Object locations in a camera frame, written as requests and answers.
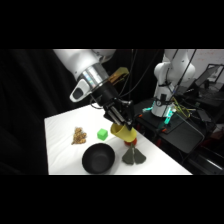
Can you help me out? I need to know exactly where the yellow green cable bundle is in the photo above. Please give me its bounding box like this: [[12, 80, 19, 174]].
[[172, 99, 193, 119]]

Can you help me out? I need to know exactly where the green plush leaf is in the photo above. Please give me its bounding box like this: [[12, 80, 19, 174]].
[[121, 143, 147, 166]]

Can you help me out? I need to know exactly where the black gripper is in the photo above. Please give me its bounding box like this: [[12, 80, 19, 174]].
[[89, 82, 135, 132]]

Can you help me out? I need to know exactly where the black laptop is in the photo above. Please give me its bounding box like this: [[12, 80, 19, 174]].
[[194, 63, 224, 92]]

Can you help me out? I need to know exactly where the black robot stand platform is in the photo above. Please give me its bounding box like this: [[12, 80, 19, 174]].
[[131, 97, 206, 155]]

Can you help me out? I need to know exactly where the black bowl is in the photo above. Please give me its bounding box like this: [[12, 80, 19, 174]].
[[81, 143, 116, 175]]

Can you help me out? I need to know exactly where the yellowish wrist camera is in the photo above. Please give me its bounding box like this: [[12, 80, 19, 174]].
[[107, 66, 131, 85]]

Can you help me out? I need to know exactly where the black curtain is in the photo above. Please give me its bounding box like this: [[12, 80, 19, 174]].
[[0, 49, 165, 176]]

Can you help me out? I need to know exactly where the red plush tomato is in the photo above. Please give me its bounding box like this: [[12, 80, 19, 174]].
[[123, 138, 139, 148]]

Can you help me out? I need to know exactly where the black hanging cable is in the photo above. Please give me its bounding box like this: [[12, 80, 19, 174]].
[[117, 49, 162, 100]]

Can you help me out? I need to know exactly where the yellow cup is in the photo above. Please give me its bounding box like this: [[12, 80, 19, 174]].
[[110, 123, 138, 143]]

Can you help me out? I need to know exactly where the green cube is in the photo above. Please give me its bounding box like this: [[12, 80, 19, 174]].
[[96, 128, 109, 141]]

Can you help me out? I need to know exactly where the brown pretzel toy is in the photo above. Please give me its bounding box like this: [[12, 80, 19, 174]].
[[71, 126, 88, 146]]

